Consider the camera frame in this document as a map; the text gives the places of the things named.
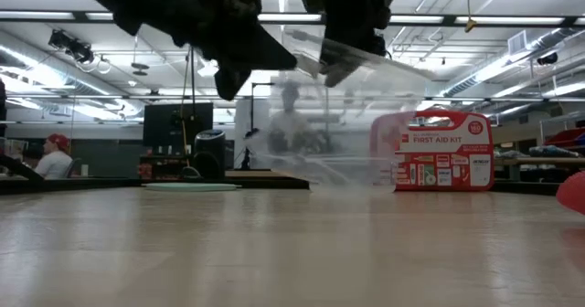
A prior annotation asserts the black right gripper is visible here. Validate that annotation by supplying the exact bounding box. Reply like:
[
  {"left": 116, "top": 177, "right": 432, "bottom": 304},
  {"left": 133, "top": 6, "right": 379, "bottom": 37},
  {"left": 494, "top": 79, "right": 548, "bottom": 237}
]
[{"left": 299, "top": 0, "right": 406, "bottom": 88}]

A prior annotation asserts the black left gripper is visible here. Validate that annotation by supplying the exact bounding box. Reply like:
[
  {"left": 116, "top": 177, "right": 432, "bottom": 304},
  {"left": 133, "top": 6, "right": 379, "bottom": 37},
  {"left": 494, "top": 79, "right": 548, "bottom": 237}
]
[{"left": 168, "top": 0, "right": 298, "bottom": 101}]

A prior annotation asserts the clear zip plastic bag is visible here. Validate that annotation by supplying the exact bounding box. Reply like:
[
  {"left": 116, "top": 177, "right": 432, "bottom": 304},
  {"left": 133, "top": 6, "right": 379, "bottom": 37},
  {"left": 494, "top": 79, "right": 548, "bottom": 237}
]
[{"left": 246, "top": 23, "right": 440, "bottom": 194}]

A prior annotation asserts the light blue cloth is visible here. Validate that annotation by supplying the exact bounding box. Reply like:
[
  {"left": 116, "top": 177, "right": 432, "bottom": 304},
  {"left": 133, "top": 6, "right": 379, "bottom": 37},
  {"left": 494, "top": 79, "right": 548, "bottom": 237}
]
[{"left": 144, "top": 181, "right": 239, "bottom": 193}]

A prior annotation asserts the red bandage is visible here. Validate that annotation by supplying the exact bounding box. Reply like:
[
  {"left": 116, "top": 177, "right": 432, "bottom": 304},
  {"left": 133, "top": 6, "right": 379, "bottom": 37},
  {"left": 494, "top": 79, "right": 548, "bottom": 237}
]
[{"left": 555, "top": 170, "right": 585, "bottom": 217}]

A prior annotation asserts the person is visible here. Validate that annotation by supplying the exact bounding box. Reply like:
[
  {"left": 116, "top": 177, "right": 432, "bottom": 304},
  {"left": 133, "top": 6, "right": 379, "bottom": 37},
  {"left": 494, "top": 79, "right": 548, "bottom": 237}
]
[
  {"left": 32, "top": 132, "right": 75, "bottom": 181},
  {"left": 266, "top": 80, "right": 316, "bottom": 156}
]

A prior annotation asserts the black monitor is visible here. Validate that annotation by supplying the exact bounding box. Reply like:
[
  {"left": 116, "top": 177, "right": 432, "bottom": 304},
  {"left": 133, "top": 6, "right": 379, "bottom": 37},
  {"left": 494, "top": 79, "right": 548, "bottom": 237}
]
[{"left": 142, "top": 101, "right": 215, "bottom": 149}]

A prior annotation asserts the black low shelf unit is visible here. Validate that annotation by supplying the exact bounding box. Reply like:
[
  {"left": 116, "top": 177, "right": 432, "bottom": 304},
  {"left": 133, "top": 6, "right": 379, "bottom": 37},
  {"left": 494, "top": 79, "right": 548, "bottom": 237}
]
[{"left": 138, "top": 153, "right": 198, "bottom": 182}]

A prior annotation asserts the red first aid kit case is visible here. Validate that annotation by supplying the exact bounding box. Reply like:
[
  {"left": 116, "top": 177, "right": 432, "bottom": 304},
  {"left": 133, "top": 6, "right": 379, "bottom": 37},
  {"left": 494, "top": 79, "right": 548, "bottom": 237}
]
[{"left": 368, "top": 109, "right": 495, "bottom": 193}]

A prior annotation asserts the long LED light bar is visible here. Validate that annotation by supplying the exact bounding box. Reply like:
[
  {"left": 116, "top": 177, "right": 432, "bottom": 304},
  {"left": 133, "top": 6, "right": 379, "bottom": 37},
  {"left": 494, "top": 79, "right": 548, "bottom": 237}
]
[{"left": 0, "top": 8, "right": 585, "bottom": 28}]

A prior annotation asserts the black ceiling-hung device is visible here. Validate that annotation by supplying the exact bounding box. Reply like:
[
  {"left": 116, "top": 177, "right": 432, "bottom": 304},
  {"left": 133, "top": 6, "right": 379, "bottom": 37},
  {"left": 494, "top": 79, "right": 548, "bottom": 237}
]
[{"left": 47, "top": 28, "right": 96, "bottom": 66}]

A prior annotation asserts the black ceiling speaker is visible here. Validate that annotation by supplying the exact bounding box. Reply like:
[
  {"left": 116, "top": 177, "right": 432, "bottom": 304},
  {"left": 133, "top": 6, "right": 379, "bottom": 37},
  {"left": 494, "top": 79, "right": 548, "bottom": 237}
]
[{"left": 536, "top": 51, "right": 560, "bottom": 67}]

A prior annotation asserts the wooden side table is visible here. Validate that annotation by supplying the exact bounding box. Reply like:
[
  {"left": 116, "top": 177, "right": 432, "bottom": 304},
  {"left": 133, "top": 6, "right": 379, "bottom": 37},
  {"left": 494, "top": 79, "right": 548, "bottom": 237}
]
[{"left": 493, "top": 155, "right": 585, "bottom": 183}]

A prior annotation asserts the dark folded cloth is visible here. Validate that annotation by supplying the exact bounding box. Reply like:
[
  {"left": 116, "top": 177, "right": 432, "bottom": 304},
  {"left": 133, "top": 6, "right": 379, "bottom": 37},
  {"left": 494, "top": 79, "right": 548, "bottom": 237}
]
[{"left": 528, "top": 144, "right": 582, "bottom": 159}]

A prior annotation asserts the red storage bin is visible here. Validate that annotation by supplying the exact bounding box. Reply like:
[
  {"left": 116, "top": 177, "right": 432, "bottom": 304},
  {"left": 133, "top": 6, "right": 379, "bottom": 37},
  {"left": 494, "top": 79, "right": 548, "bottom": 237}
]
[{"left": 543, "top": 127, "right": 585, "bottom": 149}]

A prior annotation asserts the black stand frame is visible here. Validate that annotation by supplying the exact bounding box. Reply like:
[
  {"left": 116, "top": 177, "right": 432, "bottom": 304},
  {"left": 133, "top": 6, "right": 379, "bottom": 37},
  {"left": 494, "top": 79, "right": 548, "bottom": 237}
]
[{"left": 245, "top": 81, "right": 330, "bottom": 171}]

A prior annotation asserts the silver air duct with vent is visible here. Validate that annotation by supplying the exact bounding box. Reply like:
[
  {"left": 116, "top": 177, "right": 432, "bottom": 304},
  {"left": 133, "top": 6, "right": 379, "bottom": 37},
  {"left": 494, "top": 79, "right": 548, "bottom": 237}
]
[{"left": 441, "top": 26, "right": 585, "bottom": 99}]

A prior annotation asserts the metal wire shelf rack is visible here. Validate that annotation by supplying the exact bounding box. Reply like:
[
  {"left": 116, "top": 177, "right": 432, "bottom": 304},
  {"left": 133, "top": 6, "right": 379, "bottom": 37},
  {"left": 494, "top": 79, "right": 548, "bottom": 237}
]
[{"left": 537, "top": 113, "right": 585, "bottom": 162}]

